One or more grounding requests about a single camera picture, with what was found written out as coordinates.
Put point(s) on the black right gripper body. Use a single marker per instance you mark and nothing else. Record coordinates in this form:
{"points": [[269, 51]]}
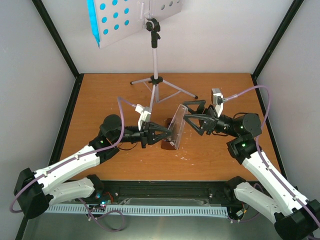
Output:
{"points": [[211, 111]]}

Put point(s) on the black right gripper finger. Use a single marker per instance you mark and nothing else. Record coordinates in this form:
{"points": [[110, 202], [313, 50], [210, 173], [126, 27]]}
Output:
{"points": [[195, 107], [201, 123]]}

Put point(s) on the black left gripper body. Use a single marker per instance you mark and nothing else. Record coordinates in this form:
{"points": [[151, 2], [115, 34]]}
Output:
{"points": [[144, 137]]}

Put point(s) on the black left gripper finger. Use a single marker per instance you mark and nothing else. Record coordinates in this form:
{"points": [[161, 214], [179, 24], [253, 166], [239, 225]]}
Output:
{"points": [[155, 138], [157, 130]]}

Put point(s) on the brown wooden metronome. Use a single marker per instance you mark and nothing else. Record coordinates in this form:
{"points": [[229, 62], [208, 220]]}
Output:
{"points": [[177, 128]]}

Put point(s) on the clear plastic metronome cover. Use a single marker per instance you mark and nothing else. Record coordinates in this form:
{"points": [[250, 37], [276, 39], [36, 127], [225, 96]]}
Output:
{"points": [[180, 113]]}

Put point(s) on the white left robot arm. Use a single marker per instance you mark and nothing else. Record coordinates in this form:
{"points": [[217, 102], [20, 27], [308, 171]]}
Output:
{"points": [[36, 191]]}

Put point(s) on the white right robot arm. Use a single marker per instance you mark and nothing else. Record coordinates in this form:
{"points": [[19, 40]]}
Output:
{"points": [[293, 215]]}

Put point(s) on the white tripod music stand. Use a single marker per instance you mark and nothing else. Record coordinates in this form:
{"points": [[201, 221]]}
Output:
{"points": [[119, 19]]}

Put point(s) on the blue music sheet folder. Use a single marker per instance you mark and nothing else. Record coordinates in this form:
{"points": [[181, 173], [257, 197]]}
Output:
{"points": [[93, 20]]}

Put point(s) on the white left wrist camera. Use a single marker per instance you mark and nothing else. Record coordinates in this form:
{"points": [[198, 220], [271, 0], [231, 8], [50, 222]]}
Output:
{"points": [[145, 115]]}

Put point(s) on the white slotted cable duct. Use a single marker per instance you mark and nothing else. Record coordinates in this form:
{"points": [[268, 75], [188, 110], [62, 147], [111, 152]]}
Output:
{"points": [[141, 210]]}

